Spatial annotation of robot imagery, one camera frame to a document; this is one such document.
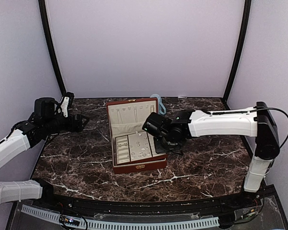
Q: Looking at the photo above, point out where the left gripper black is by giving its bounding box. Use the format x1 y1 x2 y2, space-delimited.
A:
44 113 89 135

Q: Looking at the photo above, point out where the brown jewelry tray cream lining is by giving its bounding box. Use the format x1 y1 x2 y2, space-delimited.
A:
112 132 168 166

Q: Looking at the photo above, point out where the brown jewelry box cream lining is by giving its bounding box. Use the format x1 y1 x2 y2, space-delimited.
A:
107 98 167 174

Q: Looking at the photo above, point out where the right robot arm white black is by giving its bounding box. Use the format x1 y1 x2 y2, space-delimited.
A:
142 102 288 208

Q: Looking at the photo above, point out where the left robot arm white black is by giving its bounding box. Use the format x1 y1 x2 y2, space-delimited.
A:
0 114 90 209

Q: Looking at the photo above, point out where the light blue mug upside down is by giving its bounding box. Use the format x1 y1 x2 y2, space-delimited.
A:
150 93 167 115

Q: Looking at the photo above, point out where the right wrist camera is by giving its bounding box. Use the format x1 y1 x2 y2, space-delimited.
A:
142 112 172 138

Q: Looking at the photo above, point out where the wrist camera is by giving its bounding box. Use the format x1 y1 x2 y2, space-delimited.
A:
33 92 75 119
142 112 172 138

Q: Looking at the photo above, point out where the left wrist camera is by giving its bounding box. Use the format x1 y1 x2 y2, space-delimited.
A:
33 92 75 119

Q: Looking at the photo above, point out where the white slotted cable duct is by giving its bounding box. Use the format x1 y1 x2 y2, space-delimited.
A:
21 205 219 230

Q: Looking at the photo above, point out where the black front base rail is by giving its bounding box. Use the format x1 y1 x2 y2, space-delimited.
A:
14 185 279 218

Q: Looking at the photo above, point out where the left black frame post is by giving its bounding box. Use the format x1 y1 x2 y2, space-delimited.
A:
38 0 67 96

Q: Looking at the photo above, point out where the black frame post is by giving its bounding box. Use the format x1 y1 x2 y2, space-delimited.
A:
222 0 252 104
38 0 67 96

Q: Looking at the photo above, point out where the right black frame post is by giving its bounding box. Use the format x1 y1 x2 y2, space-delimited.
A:
222 0 252 104

